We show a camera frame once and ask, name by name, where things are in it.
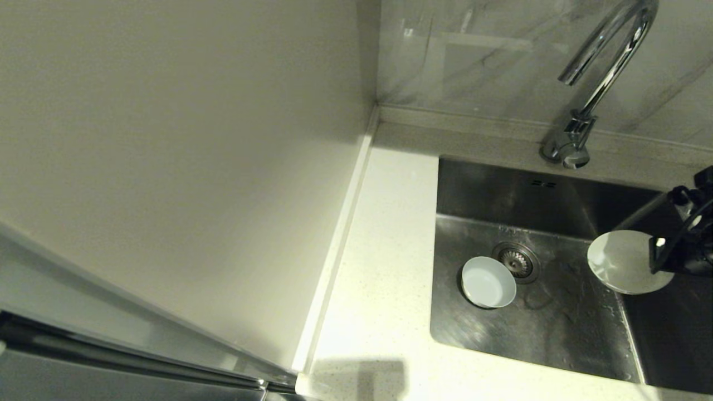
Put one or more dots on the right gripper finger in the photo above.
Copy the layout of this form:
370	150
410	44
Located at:
660	256

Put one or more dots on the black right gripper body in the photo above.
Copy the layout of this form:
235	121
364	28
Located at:
696	250

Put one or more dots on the white bowl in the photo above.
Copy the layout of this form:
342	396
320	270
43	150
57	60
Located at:
621	262

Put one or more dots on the chrome gooseneck faucet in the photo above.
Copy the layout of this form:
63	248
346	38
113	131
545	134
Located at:
579	131

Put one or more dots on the pale blue bowl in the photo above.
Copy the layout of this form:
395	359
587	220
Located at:
488	283

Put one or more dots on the stainless steel sink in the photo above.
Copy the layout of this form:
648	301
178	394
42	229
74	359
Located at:
557	323

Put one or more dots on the metal sink drain strainer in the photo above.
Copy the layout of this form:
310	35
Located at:
518	260

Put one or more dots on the white counter edge strip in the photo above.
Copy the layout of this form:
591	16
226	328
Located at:
341	234

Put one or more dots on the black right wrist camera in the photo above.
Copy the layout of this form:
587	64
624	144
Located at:
696	189

